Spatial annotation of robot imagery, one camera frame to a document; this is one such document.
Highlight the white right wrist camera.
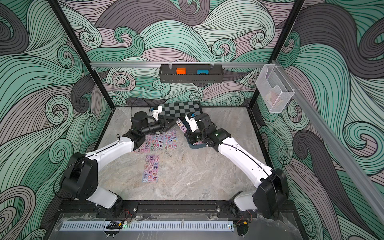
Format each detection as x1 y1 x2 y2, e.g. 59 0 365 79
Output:
185 112 199 132

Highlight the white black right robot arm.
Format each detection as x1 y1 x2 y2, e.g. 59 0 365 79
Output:
185 113 289 218

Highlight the aluminium rail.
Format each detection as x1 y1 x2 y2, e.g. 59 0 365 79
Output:
90 61 267 69
271 59 384 224

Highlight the orange block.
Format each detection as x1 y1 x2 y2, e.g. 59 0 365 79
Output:
176 68 187 75

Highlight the teal block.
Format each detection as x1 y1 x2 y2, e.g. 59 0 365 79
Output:
197 70 209 75

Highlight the aluminium rail right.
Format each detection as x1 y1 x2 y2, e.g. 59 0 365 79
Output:
271 59 384 224

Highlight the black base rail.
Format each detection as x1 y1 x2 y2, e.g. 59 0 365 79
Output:
56 199 298 219

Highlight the white slotted cable duct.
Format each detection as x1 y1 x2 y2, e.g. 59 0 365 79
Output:
59 220 235 232

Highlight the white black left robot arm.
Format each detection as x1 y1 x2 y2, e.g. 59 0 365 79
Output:
60 112 179 217

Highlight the lilac small sticker sheet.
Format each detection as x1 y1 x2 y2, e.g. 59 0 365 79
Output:
156 132 168 151

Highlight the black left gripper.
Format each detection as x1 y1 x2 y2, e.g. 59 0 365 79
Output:
140 116 177 138

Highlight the black grey chessboard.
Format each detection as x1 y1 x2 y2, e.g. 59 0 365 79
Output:
161 101 203 120

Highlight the aluminium rail back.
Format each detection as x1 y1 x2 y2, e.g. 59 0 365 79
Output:
90 61 267 69

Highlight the clear acrylic wall holder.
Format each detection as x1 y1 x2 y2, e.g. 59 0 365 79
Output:
256 64 295 113

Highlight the black wall shelf tray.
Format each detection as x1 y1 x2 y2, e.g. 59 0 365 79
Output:
159 65 224 84

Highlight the teal plastic storage box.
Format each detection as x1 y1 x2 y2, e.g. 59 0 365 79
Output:
184 130 208 150

